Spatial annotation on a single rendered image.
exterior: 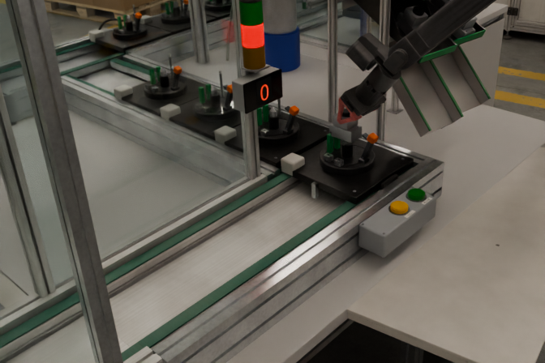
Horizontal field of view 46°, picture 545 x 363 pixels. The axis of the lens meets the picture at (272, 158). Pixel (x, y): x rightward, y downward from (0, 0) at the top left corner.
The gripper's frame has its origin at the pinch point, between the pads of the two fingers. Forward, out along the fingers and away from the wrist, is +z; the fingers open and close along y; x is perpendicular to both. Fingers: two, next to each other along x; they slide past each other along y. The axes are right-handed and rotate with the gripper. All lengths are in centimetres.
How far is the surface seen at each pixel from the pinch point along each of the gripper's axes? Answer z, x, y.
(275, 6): 45, -61, -54
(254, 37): -12.9, -22.0, 20.7
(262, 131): 21.9, -13.0, 5.9
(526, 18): 143, -41, -380
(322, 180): 9.1, 8.9, 10.7
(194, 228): 17.9, 2.0, 42.3
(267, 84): -4.1, -14.3, 18.1
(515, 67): 145, -12, -322
